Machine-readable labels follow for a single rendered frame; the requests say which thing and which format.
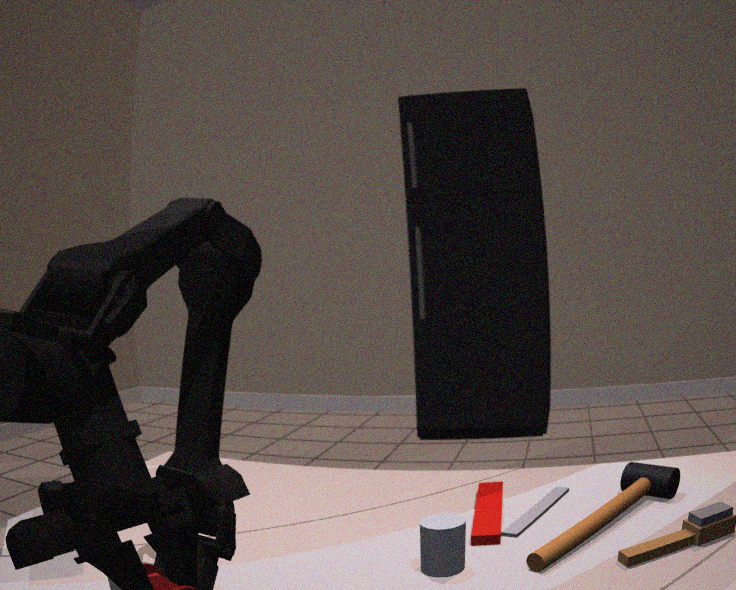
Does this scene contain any black rubber mallet with wooden handle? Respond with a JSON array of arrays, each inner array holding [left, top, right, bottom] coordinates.
[[526, 462, 681, 572]]

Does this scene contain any grey cylinder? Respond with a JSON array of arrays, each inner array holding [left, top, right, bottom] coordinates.
[[419, 513, 466, 578]]

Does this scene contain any red bar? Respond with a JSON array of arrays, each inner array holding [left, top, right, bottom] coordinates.
[[470, 482, 503, 546]]

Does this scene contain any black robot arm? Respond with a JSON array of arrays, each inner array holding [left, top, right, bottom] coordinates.
[[0, 197, 262, 590]]

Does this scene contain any grey flat bar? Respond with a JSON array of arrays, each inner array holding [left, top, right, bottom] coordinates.
[[501, 487, 569, 538]]

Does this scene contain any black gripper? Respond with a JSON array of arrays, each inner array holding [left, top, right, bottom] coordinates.
[[5, 410, 250, 590]]

